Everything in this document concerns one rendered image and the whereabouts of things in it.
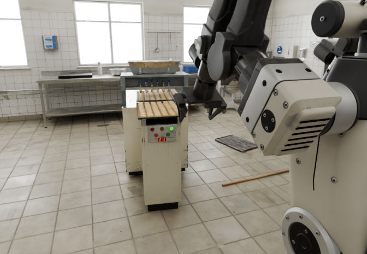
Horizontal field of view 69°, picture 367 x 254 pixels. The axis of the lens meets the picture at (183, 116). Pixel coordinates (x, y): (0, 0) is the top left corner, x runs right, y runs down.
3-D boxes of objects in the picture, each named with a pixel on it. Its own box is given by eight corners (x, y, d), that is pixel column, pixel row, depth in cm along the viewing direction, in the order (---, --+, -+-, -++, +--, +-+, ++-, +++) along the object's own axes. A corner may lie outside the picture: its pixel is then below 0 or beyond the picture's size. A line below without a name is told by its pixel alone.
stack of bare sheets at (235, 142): (260, 147, 404) (261, 145, 403) (242, 152, 382) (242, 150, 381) (232, 136, 452) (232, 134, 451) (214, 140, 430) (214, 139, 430)
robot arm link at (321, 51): (349, 39, 75) (372, 39, 78) (323, 22, 83) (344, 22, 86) (329, 75, 83) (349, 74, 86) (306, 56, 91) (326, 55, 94)
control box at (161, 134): (147, 141, 227) (147, 125, 224) (175, 139, 231) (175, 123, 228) (147, 142, 224) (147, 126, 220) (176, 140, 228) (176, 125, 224)
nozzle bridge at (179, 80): (123, 101, 317) (121, 72, 308) (183, 99, 328) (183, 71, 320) (122, 107, 285) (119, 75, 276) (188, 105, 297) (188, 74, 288)
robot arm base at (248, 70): (308, 63, 44) (278, 115, 52) (282, 38, 49) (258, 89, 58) (262, 64, 41) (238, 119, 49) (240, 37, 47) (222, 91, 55)
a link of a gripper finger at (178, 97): (169, 114, 81) (175, 89, 75) (191, 112, 83) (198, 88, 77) (176, 129, 76) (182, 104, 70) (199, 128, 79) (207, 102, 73)
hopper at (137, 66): (128, 72, 307) (128, 60, 304) (177, 71, 316) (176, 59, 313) (128, 75, 280) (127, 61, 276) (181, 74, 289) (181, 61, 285)
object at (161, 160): (142, 177, 311) (139, 101, 288) (172, 175, 317) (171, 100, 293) (144, 213, 244) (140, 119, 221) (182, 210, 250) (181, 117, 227)
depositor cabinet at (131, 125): (129, 141, 429) (126, 88, 407) (173, 138, 440) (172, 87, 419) (126, 178, 307) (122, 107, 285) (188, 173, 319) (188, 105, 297)
